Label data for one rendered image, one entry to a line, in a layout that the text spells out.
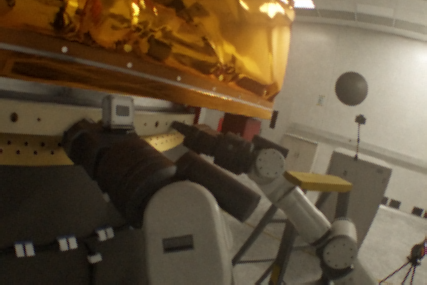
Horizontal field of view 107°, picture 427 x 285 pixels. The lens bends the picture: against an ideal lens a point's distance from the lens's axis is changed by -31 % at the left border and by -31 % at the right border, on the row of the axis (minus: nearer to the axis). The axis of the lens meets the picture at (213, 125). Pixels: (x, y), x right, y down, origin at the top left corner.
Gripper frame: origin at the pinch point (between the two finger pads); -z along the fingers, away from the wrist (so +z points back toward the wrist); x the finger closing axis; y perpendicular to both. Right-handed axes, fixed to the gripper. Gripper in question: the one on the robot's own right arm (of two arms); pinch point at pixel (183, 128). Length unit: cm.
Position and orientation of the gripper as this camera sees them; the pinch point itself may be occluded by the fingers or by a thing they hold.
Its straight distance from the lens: 58.8
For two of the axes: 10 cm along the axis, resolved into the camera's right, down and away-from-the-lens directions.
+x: 2.8, -0.4, 9.6
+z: 8.8, 4.2, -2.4
